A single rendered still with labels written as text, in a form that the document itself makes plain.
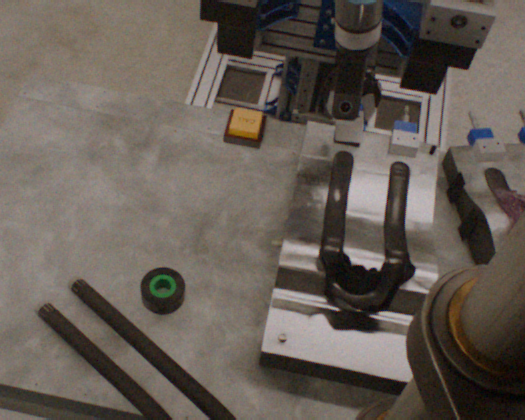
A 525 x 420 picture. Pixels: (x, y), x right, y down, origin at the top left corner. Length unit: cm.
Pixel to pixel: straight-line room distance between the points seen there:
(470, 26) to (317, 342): 78
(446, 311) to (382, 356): 75
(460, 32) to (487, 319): 126
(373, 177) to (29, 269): 67
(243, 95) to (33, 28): 99
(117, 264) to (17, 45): 176
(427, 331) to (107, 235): 98
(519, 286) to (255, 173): 110
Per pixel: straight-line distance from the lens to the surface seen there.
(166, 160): 150
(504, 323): 45
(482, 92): 299
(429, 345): 49
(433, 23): 166
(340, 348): 124
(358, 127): 140
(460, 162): 153
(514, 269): 42
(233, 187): 146
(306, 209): 134
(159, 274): 130
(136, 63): 288
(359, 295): 127
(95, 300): 128
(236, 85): 250
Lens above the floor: 196
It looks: 56 degrees down
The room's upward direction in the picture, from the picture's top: 4 degrees clockwise
